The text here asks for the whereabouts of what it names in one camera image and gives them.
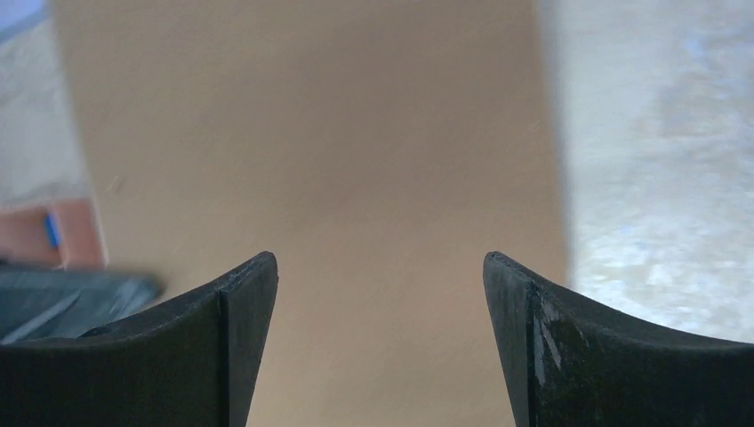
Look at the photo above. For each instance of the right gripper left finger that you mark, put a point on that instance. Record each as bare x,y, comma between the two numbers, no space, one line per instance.
192,360

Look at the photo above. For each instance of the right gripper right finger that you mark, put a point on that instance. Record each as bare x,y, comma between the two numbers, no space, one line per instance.
568,360

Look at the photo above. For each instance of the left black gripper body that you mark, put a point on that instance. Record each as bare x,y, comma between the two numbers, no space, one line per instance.
39,303

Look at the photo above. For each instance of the orange plastic desk organizer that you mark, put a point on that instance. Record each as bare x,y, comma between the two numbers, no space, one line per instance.
23,238

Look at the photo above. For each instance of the brown cardboard backing board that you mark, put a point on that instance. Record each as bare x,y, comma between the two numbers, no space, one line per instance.
380,149

